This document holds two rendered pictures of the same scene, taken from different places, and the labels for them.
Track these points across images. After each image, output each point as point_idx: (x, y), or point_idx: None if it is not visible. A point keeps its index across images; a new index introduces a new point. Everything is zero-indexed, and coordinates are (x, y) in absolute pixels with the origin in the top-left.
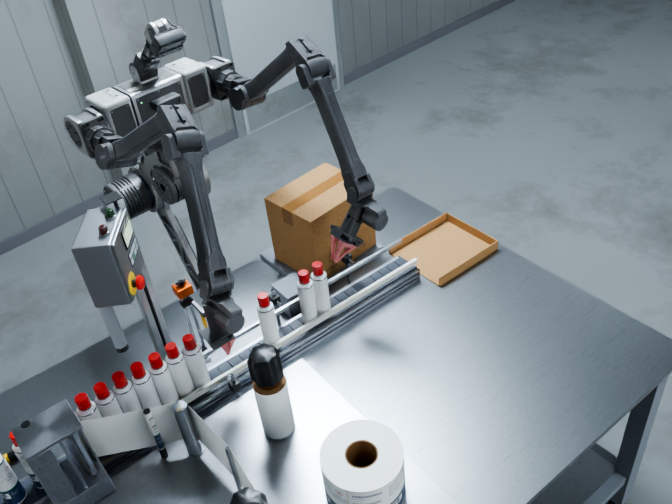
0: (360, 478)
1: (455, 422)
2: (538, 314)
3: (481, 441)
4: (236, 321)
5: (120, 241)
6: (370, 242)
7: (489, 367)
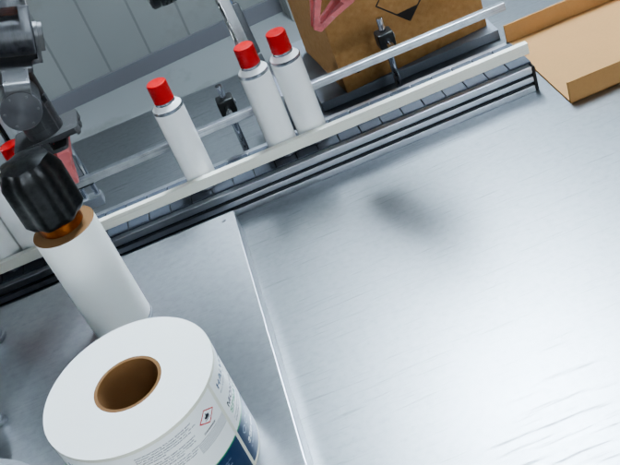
0: (91, 431)
1: (449, 370)
2: None
3: (482, 421)
4: (20, 105)
5: None
6: None
7: (588, 268)
